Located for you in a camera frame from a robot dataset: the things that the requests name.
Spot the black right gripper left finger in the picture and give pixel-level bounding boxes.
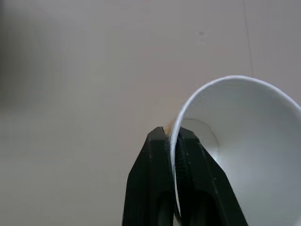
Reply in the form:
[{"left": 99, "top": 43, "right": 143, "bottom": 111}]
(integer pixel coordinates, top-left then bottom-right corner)
[{"left": 122, "top": 126, "right": 181, "bottom": 226}]

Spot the white paper cup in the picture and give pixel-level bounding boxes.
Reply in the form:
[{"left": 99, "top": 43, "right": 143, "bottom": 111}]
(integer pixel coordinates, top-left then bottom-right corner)
[{"left": 168, "top": 75, "right": 301, "bottom": 226}]

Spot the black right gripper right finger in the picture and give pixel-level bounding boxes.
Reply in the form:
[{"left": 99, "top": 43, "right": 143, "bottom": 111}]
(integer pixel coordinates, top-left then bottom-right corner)
[{"left": 174, "top": 128, "right": 249, "bottom": 226}]

